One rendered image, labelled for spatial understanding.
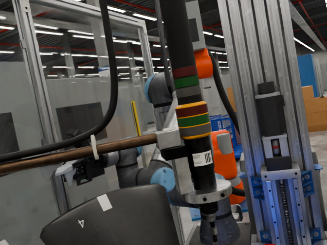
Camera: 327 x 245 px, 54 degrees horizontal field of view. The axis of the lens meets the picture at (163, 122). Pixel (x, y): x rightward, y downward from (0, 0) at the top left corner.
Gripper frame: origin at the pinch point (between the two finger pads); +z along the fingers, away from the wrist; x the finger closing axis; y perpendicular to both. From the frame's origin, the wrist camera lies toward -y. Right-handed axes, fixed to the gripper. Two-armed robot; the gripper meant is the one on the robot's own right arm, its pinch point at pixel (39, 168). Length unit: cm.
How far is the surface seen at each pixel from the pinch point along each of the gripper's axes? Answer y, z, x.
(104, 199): -1.8, 6.5, -37.1
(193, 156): -12, 6, -57
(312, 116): 137, -873, 208
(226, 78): 23, -924, 499
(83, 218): 0.0, 11.1, -37.0
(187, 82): -21, 5, -56
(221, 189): -7, 5, -60
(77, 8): -52, -44, 37
